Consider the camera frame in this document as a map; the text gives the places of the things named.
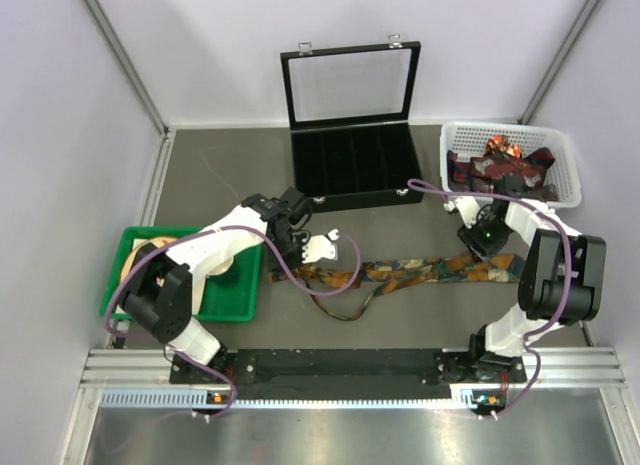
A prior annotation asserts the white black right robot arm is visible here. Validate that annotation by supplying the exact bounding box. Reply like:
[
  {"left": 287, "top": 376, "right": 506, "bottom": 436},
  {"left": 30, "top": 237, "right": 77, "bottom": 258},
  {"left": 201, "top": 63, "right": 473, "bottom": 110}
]
[{"left": 446, "top": 178, "right": 606, "bottom": 381}]

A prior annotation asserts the white perforated plastic basket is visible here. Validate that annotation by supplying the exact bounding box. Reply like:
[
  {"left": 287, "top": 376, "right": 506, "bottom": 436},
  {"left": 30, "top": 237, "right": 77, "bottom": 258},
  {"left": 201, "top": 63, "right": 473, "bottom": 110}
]
[{"left": 439, "top": 121, "right": 582, "bottom": 209}]

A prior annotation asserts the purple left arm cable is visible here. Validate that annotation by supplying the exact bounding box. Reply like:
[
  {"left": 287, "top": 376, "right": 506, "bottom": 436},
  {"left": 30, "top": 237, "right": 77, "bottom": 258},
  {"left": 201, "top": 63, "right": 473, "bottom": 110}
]
[{"left": 103, "top": 226, "right": 362, "bottom": 424}]

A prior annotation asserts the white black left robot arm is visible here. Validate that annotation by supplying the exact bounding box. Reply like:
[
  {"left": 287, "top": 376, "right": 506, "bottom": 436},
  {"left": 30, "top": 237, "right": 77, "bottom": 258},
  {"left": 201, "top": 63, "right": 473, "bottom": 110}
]
[{"left": 116, "top": 187, "right": 313, "bottom": 382}]

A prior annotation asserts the dark red patterned tie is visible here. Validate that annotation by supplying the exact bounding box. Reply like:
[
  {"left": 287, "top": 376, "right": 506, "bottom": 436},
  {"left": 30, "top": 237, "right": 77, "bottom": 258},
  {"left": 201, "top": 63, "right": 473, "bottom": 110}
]
[{"left": 446, "top": 147, "right": 559, "bottom": 202}]

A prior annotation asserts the red floral rolled tie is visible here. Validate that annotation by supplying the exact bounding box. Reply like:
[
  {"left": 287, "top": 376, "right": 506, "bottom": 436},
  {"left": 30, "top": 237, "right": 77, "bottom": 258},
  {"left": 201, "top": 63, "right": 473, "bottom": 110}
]
[{"left": 484, "top": 135, "right": 522, "bottom": 158}]

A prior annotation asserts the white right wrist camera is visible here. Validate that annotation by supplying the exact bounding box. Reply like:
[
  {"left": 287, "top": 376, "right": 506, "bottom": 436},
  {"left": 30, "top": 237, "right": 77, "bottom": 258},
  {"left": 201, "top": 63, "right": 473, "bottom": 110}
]
[{"left": 444, "top": 196, "right": 481, "bottom": 229}]

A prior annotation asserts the round beige painted plate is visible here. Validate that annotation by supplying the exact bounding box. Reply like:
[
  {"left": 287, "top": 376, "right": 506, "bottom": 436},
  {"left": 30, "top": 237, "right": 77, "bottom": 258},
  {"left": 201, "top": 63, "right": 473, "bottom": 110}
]
[{"left": 120, "top": 235, "right": 177, "bottom": 282}]

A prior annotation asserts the green plastic tray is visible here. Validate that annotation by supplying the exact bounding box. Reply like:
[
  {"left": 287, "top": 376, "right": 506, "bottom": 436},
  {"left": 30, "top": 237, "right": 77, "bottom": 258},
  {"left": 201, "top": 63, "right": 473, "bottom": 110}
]
[{"left": 100, "top": 226, "right": 263, "bottom": 322}]

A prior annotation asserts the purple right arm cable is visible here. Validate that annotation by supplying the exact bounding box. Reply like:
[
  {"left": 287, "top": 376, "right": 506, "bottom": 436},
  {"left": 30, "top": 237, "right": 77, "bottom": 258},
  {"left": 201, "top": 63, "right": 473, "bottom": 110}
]
[{"left": 407, "top": 178, "right": 581, "bottom": 420}]

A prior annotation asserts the orange blue leaf-pattern tie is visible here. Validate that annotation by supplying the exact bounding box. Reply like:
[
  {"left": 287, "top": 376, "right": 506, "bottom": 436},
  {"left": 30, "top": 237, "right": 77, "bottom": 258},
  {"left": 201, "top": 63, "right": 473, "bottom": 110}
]
[{"left": 268, "top": 252, "right": 524, "bottom": 322}]

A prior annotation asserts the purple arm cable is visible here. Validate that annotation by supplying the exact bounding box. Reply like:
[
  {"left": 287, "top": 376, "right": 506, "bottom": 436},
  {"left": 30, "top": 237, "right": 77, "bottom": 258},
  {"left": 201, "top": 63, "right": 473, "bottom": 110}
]
[
  {"left": 103, "top": 226, "right": 362, "bottom": 424},
  {"left": 407, "top": 178, "right": 581, "bottom": 420}
]

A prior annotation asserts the black glass-lid storage case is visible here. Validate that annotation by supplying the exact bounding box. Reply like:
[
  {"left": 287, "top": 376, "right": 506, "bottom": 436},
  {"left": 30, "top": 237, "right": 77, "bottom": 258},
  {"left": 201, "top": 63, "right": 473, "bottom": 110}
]
[{"left": 280, "top": 35, "right": 422, "bottom": 213}]

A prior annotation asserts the grey slotted cable duct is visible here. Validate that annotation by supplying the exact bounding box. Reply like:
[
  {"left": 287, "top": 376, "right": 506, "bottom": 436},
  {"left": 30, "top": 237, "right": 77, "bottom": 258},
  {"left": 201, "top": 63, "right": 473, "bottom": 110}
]
[{"left": 98, "top": 384, "right": 501, "bottom": 411}]

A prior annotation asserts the cream ceramic cup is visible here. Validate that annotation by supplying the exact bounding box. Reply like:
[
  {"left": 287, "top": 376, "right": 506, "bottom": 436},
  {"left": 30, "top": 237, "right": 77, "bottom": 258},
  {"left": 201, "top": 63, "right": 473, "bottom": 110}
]
[{"left": 207, "top": 257, "right": 234, "bottom": 277}]

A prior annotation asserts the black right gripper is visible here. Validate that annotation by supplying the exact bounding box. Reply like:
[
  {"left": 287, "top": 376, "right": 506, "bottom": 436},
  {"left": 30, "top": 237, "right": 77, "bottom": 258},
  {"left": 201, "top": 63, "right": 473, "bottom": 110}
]
[{"left": 456, "top": 212, "right": 515, "bottom": 264}]

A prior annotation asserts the aluminium frame rail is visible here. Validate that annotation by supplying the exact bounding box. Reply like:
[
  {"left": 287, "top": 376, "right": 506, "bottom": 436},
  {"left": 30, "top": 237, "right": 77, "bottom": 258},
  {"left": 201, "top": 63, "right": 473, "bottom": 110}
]
[{"left": 81, "top": 347, "right": 626, "bottom": 389}]

